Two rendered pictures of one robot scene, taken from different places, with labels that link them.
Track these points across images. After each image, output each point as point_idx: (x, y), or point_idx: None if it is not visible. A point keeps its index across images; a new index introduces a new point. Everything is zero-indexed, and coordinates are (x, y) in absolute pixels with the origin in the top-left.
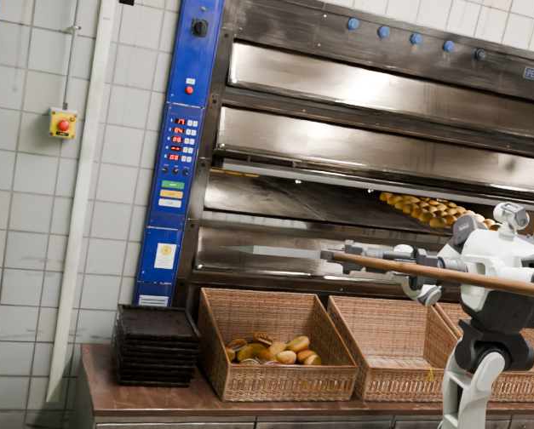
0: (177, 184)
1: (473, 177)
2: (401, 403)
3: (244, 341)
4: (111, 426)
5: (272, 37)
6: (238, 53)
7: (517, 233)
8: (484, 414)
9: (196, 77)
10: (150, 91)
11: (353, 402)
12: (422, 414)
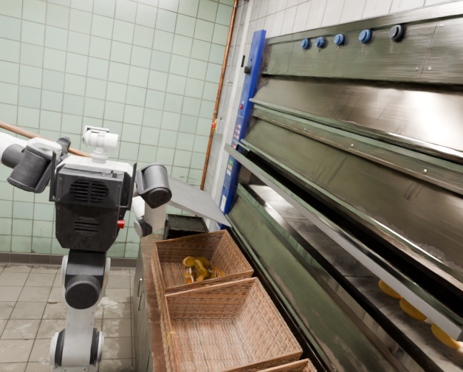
0: (231, 162)
1: (364, 206)
2: (162, 347)
3: (213, 269)
4: (139, 244)
5: (275, 69)
6: (263, 83)
7: (93, 155)
8: (66, 319)
9: (244, 99)
10: None
11: (159, 316)
12: (151, 364)
